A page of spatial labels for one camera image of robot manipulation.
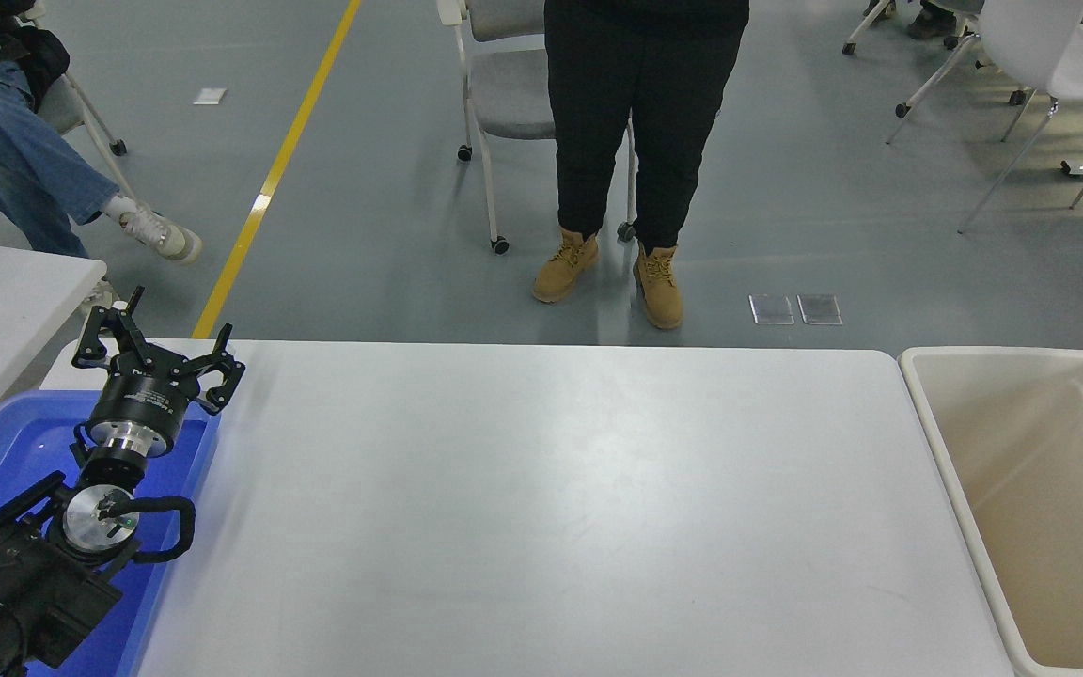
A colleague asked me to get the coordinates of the white shell chair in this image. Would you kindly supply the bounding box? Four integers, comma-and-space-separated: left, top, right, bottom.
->
887, 0, 1083, 234

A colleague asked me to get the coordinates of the grey white-framed wheeled chair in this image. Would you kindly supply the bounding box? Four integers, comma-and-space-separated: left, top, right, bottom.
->
436, 0, 638, 255

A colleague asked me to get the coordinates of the white wheeled chair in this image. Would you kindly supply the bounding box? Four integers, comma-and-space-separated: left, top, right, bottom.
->
840, 0, 1028, 121

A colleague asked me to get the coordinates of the person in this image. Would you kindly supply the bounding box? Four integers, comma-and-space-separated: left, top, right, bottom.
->
866, 0, 961, 40
0, 0, 204, 311
532, 0, 751, 331

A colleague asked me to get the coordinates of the large pale plastic bin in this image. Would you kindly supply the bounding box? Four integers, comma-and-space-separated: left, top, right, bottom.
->
897, 346, 1083, 677

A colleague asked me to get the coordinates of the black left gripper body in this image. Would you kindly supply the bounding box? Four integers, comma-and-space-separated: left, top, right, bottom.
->
86, 362, 196, 445

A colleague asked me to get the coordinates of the blue plastic tray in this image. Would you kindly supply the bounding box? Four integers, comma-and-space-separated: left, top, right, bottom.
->
0, 390, 223, 677

